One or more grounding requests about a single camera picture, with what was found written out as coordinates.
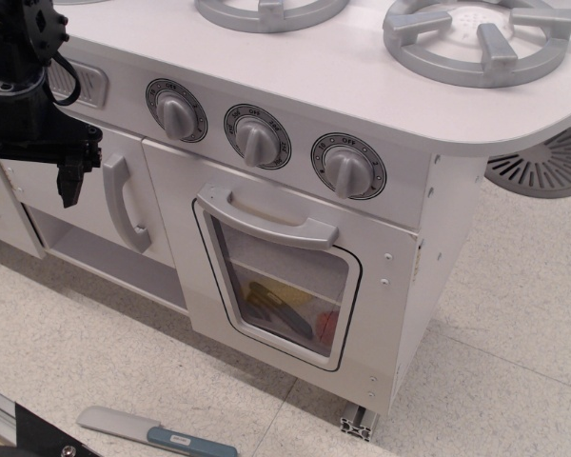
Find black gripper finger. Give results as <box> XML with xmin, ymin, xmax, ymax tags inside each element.
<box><xmin>57</xmin><ymin>156</ymin><xmax>86</xmax><ymax>209</ymax></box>

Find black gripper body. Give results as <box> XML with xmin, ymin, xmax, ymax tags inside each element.
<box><xmin>0</xmin><ymin>89</ymin><xmax>103</xmax><ymax>171</ymax></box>

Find white toy oven door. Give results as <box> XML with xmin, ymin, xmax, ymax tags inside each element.
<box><xmin>143</xmin><ymin>140</ymin><xmax>417</xmax><ymax>414</ymax></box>

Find grey oven door handle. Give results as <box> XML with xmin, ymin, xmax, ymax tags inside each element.
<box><xmin>197</xmin><ymin>184</ymin><xmax>339</xmax><ymax>250</ymax></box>

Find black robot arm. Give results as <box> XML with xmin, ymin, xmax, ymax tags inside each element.
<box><xmin>0</xmin><ymin>1</ymin><xmax>103</xmax><ymax>208</ymax></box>

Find white cupboard door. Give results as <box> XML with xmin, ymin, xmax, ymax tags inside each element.
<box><xmin>2</xmin><ymin>126</ymin><xmax>174</xmax><ymax>268</ymax></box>

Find grey vent panel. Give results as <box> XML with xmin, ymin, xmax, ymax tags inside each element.
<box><xmin>48</xmin><ymin>62</ymin><xmax>109</xmax><ymax>109</ymax></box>

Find grey left control knob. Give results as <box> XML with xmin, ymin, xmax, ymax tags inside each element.
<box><xmin>146</xmin><ymin>78</ymin><xmax>208</xmax><ymax>143</ymax></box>

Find grey control knob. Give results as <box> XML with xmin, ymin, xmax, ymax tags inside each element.
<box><xmin>224</xmin><ymin>104</ymin><xmax>291</xmax><ymax>170</ymax></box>
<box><xmin>146</xmin><ymin>78</ymin><xmax>208</xmax><ymax>143</ymax></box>
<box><xmin>310</xmin><ymin>132</ymin><xmax>387</xmax><ymax>200</ymax></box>

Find grey middle control knob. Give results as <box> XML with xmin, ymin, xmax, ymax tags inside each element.
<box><xmin>224</xmin><ymin>104</ymin><xmax>291</xmax><ymax>170</ymax></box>

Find white toy kitchen stove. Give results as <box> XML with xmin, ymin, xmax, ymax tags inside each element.
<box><xmin>0</xmin><ymin>1</ymin><xmax>571</xmax><ymax>414</ymax></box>

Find grey middle stove burner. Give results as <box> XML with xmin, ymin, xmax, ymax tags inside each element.
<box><xmin>194</xmin><ymin>1</ymin><xmax>348</xmax><ymax>33</ymax></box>

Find grey stove burner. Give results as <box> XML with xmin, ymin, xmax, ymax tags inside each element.
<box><xmin>194</xmin><ymin>1</ymin><xmax>348</xmax><ymax>33</ymax></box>
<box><xmin>383</xmin><ymin>1</ymin><xmax>571</xmax><ymax>89</ymax></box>

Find yellow toy food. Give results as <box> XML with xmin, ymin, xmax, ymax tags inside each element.
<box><xmin>249</xmin><ymin>279</ymin><xmax>313</xmax><ymax>307</ymax></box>

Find grey right control knob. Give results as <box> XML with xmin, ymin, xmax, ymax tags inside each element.
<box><xmin>310</xmin><ymin>132</ymin><xmax>387</xmax><ymax>200</ymax></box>

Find red toy food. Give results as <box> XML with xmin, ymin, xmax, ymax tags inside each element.
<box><xmin>315</xmin><ymin>311</ymin><xmax>339</xmax><ymax>346</ymax></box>

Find aluminium extrusion bar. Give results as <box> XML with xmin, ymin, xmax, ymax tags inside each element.
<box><xmin>340</xmin><ymin>402</ymin><xmax>380</xmax><ymax>442</ymax></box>

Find grey right stove burner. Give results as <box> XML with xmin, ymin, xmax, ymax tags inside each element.
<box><xmin>383</xmin><ymin>1</ymin><xmax>571</xmax><ymax>89</ymax></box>

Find grey slotted round disc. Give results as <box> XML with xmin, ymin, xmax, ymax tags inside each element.
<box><xmin>484</xmin><ymin>128</ymin><xmax>571</xmax><ymax>199</ymax></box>

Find grey cupboard door handle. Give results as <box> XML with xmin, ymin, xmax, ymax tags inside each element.
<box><xmin>102</xmin><ymin>154</ymin><xmax>151</xmax><ymax>254</ymax></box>

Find black cable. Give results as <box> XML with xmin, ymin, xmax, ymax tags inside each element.
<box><xmin>49</xmin><ymin>52</ymin><xmax>81</xmax><ymax>107</ymax></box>

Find toy knife blue handle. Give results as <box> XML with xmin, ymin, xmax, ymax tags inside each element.
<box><xmin>77</xmin><ymin>406</ymin><xmax>238</xmax><ymax>457</ymax></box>

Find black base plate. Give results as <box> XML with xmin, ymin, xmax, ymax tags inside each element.
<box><xmin>14</xmin><ymin>404</ymin><xmax>100</xmax><ymax>457</ymax></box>

